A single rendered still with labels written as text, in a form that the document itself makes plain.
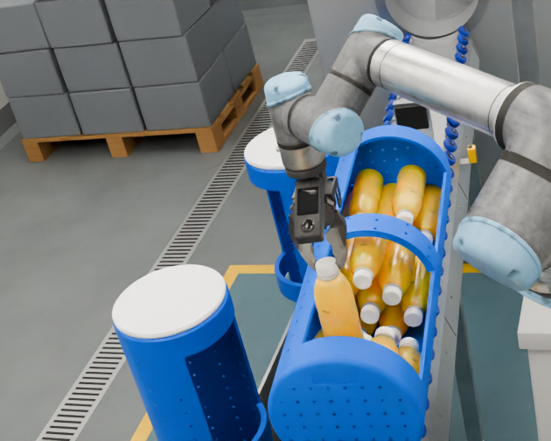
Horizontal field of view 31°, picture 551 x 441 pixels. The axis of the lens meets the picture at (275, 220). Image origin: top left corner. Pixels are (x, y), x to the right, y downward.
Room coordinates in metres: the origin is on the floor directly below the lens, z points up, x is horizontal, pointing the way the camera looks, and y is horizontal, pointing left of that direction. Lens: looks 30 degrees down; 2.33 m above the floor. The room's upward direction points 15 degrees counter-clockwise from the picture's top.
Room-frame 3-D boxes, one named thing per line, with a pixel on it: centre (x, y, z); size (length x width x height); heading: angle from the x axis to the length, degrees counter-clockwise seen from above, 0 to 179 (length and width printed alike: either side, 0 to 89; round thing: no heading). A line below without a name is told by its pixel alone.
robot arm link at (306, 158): (1.50, -0.07, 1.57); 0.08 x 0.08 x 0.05
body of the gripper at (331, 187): (1.50, -0.08, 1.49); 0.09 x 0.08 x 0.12; 160
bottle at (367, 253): (1.79, -0.18, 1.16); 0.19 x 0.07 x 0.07; 161
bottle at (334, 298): (1.48, -0.07, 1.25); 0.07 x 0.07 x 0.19
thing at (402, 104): (2.59, -0.46, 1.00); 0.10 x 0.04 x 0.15; 71
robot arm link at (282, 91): (1.49, -0.07, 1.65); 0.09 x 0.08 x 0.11; 24
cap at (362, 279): (1.69, -0.14, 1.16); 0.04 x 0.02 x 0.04; 71
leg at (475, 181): (3.23, -0.76, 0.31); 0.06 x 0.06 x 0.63; 71
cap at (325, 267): (1.48, -0.07, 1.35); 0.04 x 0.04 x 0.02
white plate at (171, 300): (1.99, 0.29, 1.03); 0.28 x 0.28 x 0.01
